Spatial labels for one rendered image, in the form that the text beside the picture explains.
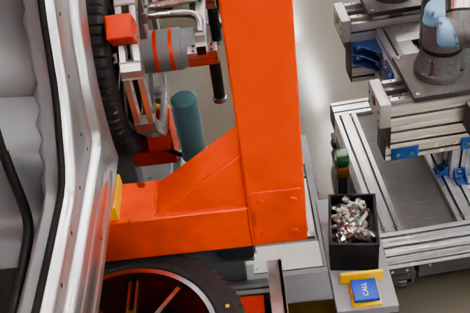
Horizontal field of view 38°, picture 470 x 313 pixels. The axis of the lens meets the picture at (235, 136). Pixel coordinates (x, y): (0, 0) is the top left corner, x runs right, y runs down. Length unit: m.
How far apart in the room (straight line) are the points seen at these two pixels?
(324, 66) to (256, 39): 2.05
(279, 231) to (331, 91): 1.55
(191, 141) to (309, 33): 1.73
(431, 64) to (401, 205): 0.67
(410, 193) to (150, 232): 1.05
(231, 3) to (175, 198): 0.63
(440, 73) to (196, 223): 0.82
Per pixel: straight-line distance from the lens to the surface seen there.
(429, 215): 2.51
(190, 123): 2.22
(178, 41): 2.18
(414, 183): 2.62
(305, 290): 2.38
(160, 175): 2.71
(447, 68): 2.04
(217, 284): 1.95
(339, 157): 2.04
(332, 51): 3.69
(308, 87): 3.43
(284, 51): 1.56
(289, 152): 1.75
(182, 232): 1.94
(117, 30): 1.91
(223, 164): 1.79
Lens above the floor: 2.03
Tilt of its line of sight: 40 degrees down
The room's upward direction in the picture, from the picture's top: 8 degrees counter-clockwise
